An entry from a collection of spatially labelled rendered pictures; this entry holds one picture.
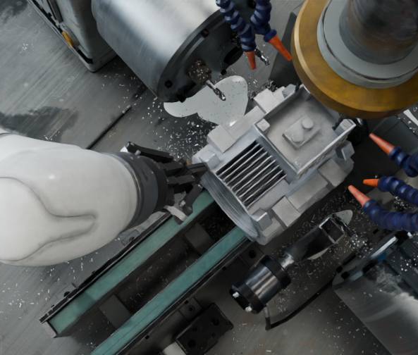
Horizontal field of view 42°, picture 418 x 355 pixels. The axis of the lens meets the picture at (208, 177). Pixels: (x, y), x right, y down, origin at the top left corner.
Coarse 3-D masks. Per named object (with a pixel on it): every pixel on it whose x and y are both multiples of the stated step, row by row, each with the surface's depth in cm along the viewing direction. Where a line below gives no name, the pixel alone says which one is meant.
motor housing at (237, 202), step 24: (240, 120) 88; (240, 144) 86; (216, 168) 84; (240, 168) 83; (264, 168) 82; (216, 192) 97; (240, 192) 82; (264, 192) 82; (288, 192) 85; (312, 192) 86; (240, 216) 97; (264, 240) 87
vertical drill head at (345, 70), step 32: (320, 0) 64; (352, 0) 55; (384, 0) 50; (416, 0) 48; (320, 32) 61; (352, 32) 57; (384, 32) 54; (416, 32) 53; (320, 64) 62; (352, 64) 60; (384, 64) 60; (416, 64) 60; (320, 96) 63; (352, 96) 61; (384, 96) 61; (416, 96) 61
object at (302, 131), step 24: (288, 96) 81; (312, 96) 85; (264, 120) 80; (288, 120) 83; (312, 120) 82; (336, 120) 84; (264, 144) 81; (288, 144) 82; (312, 144) 83; (336, 144) 84; (288, 168) 80; (312, 168) 85
